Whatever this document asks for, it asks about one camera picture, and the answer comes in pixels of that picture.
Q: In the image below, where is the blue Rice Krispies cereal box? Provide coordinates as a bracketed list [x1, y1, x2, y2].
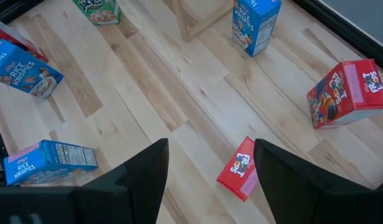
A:
[3, 139, 99, 187]
[231, 0, 282, 58]
[0, 39, 65, 100]

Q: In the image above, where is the slatted wooden shelf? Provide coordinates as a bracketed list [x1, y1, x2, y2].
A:
[171, 0, 234, 43]

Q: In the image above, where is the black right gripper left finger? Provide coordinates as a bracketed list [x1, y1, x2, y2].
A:
[72, 138, 170, 224]

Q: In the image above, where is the red Froot Loops cereal box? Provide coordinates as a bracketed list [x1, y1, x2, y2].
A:
[0, 17, 49, 63]
[216, 136, 259, 202]
[306, 58, 383, 130]

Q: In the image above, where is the green Apple Jacks cereal box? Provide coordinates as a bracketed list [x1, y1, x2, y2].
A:
[72, 0, 122, 26]

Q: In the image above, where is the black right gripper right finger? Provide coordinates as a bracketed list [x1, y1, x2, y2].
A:
[252, 138, 383, 224]

